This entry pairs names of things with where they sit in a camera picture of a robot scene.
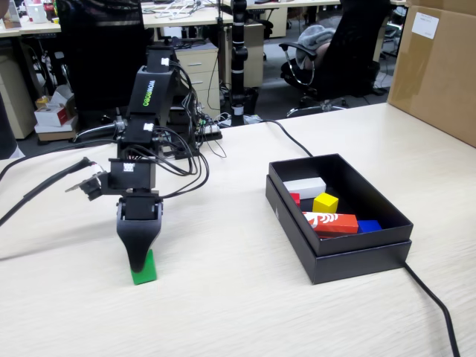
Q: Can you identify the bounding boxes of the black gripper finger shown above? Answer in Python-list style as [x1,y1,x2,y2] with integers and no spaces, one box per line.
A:
[115,217,164,273]

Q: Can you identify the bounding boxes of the white rectangular block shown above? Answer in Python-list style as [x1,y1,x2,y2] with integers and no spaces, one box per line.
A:
[283,176,327,200]

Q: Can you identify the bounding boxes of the gray cloth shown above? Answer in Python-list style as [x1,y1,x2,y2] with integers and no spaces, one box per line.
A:
[297,24,338,70]

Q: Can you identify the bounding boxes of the black chair with chrome armrests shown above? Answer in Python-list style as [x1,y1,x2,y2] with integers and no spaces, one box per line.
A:
[278,0,393,118]

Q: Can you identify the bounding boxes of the black box lid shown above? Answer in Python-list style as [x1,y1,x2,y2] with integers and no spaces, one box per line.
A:
[265,174,413,286]

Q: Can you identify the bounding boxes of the small wrist camera board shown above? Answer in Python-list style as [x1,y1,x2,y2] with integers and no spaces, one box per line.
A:
[65,173,103,202]

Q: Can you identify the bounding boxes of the large brown cardboard box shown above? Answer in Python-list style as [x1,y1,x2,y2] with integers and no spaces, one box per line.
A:
[386,0,476,148]

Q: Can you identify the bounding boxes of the smooth black power cable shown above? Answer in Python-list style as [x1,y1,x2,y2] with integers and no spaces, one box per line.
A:
[260,119,462,357]

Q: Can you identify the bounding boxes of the black mesh office chair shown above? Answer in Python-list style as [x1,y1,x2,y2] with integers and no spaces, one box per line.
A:
[55,0,157,144]

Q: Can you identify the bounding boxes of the blue wooden cube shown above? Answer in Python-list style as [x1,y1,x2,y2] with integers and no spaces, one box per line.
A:
[356,219,383,234]

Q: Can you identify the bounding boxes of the yellow wooden cube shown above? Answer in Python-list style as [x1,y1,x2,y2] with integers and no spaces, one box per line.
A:
[312,192,340,215]

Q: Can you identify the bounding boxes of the beige side cabinet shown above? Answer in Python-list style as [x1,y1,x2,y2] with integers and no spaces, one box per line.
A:
[0,55,38,141]
[245,22,267,86]

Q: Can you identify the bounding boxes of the thick black sleeved cable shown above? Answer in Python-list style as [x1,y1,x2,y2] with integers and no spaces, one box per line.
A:
[0,139,103,261]

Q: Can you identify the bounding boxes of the black pole with white bands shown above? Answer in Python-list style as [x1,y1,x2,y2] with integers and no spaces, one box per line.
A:
[229,0,260,126]

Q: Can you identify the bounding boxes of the small white and red carton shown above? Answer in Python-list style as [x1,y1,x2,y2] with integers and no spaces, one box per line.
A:
[33,84,79,129]

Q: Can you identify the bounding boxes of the white paper label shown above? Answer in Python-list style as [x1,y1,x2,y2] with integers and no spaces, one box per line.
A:
[412,11,440,39]

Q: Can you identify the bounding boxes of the white office desk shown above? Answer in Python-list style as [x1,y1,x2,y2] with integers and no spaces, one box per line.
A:
[141,1,235,29]

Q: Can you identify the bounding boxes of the green wooden cube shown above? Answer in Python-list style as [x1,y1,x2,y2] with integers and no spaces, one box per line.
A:
[129,248,158,286]

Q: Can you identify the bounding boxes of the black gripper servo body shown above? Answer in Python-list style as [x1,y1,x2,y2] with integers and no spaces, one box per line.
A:
[117,194,165,222]

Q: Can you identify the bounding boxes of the thin black arm wires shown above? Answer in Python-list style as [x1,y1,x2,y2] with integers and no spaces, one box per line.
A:
[152,59,211,198]

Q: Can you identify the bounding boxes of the orange box with white print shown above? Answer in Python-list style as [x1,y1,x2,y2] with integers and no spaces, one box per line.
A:
[301,210,359,239]

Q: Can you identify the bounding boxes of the white folding laptop stand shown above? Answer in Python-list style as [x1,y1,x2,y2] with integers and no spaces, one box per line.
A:
[154,1,202,20]

